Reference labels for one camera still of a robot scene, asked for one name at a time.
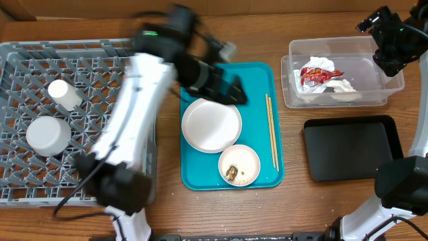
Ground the black rectangular tray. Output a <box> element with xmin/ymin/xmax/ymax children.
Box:
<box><xmin>303</xmin><ymin>115</ymin><xmax>404</xmax><ymax>182</ymax></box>

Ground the grey-white bowl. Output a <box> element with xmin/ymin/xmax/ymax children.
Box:
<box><xmin>26</xmin><ymin>116</ymin><xmax>72</xmax><ymax>157</ymax></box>

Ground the small pink plate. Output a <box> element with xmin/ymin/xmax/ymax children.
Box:
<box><xmin>218</xmin><ymin>145</ymin><xmax>261</xmax><ymax>187</ymax></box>

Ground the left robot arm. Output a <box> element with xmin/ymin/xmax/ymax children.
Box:
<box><xmin>74</xmin><ymin>5</ymin><xmax>247</xmax><ymax>240</ymax></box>

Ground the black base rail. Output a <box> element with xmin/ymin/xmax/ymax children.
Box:
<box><xmin>88</xmin><ymin>230</ymin><xmax>335</xmax><ymax>241</ymax></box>

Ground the clear plastic waste bin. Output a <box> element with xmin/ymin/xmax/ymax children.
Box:
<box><xmin>281</xmin><ymin>36</ymin><xmax>405</xmax><ymax>108</ymax></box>

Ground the white cup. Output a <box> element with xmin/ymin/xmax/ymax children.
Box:
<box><xmin>47</xmin><ymin>79</ymin><xmax>83</xmax><ymax>111</ymax></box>

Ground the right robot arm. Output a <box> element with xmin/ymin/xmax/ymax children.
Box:
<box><xmin>317</xmin><ymin>0</ymin><xmax>427</xmax><ymax>241</ymax></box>

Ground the grey dishwasher rack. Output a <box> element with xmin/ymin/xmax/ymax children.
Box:
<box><xmin>0</xmin><ymin>37</ymin><xmax>163</xmax><ymax>208</ymax></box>

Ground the large white plate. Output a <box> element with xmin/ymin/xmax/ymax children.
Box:
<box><xmin>181</xmin><ymin>98</ymin><xmax>243</xmax><ymax>153</ymax></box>

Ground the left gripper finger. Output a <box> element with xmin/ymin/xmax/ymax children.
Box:
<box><xmin>225</xmin><ymin>76</ymin><xmax>247</xmax><ymax>102</ymax></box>
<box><xmin>203</xmin><ymin>93</ymin><xmax>246</xmax><ymax>105</ymax></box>

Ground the red snack wrapper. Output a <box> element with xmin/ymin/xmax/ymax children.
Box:
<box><xmin>300</xmin><ymin>67</ymin><xmax>344</xmax><ymax>87</ymax></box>

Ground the white napkin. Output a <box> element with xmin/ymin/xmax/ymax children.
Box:
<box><xmin>294</xmin><ymin>57</ymin><xmax>335</xmax><ymax>94</ymax></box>
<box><xmin>326</xmin><ymin>79</ymin><xmax>356</xmax><ymax>92</ymax></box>

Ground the teal serving tray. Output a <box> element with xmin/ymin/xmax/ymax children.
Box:
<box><xmin>181</xmin><ymin>62</ymin><xmax>285</xmax><ymax>191</ymax></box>

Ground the brown food scrap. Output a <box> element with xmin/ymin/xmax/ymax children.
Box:
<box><xmin>226</xmin><ymin>165</ymin><xmax>238</xmax><ymax>181</ymax></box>

